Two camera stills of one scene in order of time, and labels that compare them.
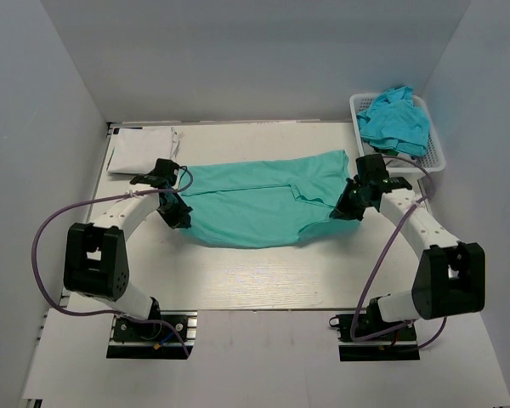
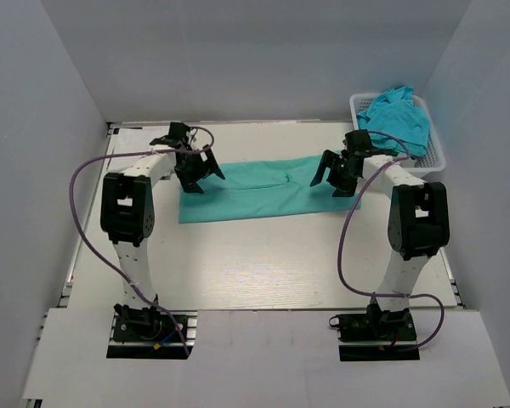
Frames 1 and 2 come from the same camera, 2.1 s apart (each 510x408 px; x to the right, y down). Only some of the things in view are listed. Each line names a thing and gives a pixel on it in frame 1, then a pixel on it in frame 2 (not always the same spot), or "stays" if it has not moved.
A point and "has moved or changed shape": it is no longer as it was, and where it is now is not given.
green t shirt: (266, 202) has moved or changed shape
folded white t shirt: (136, 150) stays
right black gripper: (348, 204) → (336, 172)
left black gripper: (175, 212) → (197, 168)
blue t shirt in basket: (393, 121) stays
